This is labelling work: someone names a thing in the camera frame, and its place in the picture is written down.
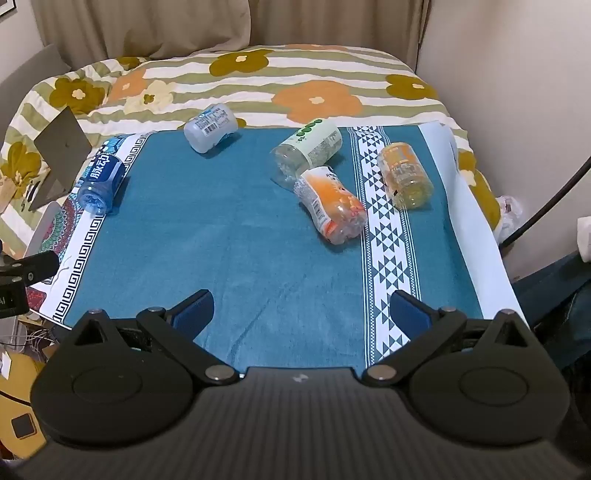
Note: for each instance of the white plastic bag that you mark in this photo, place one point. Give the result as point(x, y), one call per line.
point(508, 219)

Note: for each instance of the blue label plastic cup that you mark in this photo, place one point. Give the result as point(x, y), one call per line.
point(100, 180)

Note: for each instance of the mandala patterned cloth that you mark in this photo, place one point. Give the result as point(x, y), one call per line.
point(57, 221)

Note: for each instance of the teal patterned towel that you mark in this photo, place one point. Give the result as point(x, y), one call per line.
point(207, 240)

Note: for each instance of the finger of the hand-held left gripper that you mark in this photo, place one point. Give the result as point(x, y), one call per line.
point(32, 265)

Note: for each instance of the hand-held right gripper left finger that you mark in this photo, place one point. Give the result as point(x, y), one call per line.
point(193, 316)

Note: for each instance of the white box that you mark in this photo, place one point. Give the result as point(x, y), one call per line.
point(584, 237)

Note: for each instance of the beige curtain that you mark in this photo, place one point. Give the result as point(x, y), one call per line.
point(138, 27)
point(341, 23)

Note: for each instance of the orange wooden object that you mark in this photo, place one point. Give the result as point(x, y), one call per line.
point(18, 392)

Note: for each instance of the floral striped blanket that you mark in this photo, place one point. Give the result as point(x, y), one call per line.
point(277, 76)

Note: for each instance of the yellow label plastic cup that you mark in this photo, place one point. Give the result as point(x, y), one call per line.
point(405, 175)

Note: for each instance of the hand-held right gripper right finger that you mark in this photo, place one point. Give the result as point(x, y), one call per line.
point(408, 316)

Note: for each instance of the white label clear plastic cup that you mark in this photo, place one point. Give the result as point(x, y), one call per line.
point(210, 127)

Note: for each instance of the grey headboard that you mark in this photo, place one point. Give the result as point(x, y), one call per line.
point(27, 78)

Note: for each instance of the green label plastic cup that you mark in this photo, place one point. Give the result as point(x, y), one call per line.
point(309, 145)

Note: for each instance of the dark picture frame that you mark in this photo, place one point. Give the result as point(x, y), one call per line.
point(7, 3)

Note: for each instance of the dark blue denim cloth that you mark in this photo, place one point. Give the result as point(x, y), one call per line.
point(554, 300)

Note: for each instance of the grey open laptop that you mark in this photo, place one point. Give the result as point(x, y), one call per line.
point(62, 147)

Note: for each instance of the orange label plastic cup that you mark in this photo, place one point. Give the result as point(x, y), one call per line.
point(332, 205)

